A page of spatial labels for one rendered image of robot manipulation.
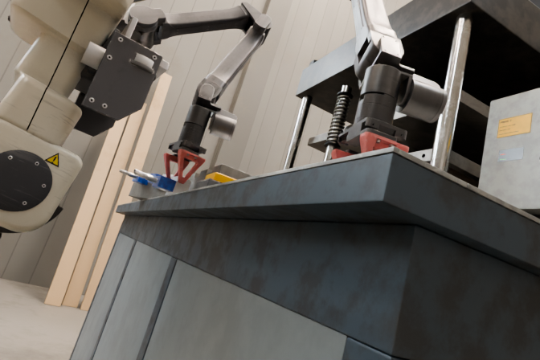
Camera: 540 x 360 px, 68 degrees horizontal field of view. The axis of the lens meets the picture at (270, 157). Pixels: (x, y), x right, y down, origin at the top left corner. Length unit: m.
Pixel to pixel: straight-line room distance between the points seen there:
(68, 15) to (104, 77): 0.15
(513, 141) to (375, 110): 0.91
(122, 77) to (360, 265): 0.61
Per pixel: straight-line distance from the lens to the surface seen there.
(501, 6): 1.85
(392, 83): 0.64
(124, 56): 0.84
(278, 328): 0.43
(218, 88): 1.09
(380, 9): 0.84
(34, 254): 4.26
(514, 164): 1.44
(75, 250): 3.70
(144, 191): 1.27
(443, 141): 1.48
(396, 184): 0.27
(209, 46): 4.94
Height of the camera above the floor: 0.70
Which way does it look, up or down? 15 degrees up
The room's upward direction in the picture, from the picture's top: 17 degrees clockwise
